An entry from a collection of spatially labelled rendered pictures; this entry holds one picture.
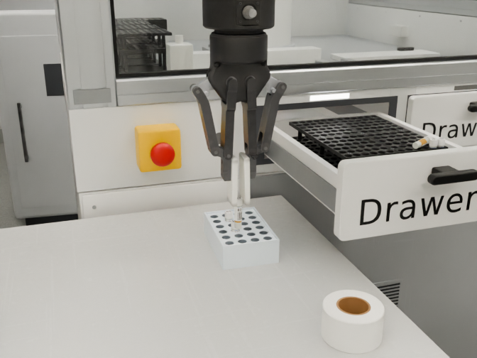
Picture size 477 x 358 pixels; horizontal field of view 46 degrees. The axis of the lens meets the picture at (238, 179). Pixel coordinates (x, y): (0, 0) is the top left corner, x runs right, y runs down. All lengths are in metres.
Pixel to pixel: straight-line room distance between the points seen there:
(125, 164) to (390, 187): 0.46
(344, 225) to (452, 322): 0.77
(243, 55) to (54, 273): 0.40
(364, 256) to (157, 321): 0.64
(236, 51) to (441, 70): 0.58
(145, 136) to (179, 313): 0.34
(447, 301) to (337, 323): 0.81
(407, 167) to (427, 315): 0.70
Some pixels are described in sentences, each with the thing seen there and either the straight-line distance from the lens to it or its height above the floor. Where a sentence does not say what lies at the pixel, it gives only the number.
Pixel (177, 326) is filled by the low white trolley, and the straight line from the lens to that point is 0.70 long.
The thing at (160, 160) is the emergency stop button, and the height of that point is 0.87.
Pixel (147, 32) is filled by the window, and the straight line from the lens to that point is 0.98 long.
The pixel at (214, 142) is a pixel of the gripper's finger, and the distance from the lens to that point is 0.76.
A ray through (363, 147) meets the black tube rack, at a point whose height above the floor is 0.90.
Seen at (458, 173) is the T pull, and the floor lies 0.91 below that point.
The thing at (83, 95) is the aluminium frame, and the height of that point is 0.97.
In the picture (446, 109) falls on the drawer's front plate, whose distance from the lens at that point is 1.21.
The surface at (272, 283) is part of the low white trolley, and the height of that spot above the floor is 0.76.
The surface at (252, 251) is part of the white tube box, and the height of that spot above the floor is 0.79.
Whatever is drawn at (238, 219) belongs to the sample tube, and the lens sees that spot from 0.81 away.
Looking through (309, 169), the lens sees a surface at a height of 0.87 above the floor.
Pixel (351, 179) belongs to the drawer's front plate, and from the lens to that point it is 0.74.
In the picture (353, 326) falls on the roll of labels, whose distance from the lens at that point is 0.65.
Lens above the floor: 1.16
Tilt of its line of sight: 20 degrees down
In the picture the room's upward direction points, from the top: straight up
